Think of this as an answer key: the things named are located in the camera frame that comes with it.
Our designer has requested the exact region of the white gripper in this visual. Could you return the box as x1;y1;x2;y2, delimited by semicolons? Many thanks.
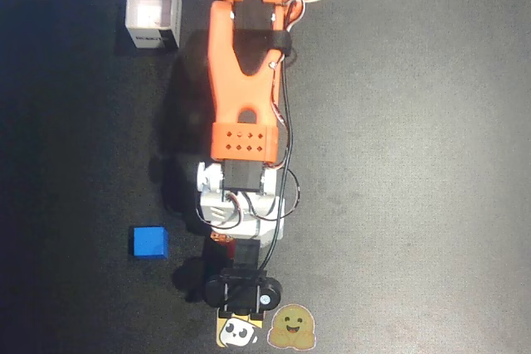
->
197;190;288;269

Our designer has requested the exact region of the blue cube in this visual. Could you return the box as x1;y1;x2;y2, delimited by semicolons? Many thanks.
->
131;225;169;259

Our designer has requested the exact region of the white robot face sticker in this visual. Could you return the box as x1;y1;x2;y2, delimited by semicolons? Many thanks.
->
214;314;265;347

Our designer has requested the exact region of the yellow hugging face sticker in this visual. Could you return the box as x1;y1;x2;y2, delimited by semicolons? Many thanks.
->
266;303;317;350

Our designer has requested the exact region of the white open cardboard box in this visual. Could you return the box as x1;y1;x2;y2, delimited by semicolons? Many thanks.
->
124;0;183;51

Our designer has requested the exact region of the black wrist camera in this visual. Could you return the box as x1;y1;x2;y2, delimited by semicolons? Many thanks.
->
204;269;285;317

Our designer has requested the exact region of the black camera cable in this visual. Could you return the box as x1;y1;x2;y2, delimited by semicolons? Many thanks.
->
256;49;300;274

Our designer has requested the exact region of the black strap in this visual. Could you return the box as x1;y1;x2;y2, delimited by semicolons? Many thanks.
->
268;31;293;57

